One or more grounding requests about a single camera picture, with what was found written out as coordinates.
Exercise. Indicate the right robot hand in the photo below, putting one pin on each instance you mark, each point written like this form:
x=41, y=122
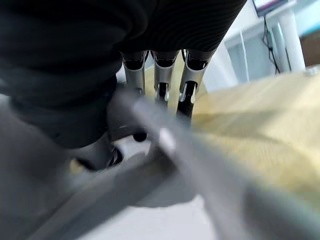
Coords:
x=75, y=62

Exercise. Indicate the white round column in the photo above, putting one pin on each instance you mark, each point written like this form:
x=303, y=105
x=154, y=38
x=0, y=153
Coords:
x=291, y=42

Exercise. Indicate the grey slipper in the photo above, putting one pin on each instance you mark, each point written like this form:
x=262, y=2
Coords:
x=160, y=130

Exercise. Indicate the white glass-front cabinet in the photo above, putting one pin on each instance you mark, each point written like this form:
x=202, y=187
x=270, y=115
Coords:
x=250, y=57

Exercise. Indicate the brown wooden furniture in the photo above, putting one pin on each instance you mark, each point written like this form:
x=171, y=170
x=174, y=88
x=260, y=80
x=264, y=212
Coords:
x=311, y=51

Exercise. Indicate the black-framed monitor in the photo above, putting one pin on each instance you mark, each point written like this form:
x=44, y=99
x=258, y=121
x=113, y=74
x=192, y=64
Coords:
x=271, y=5

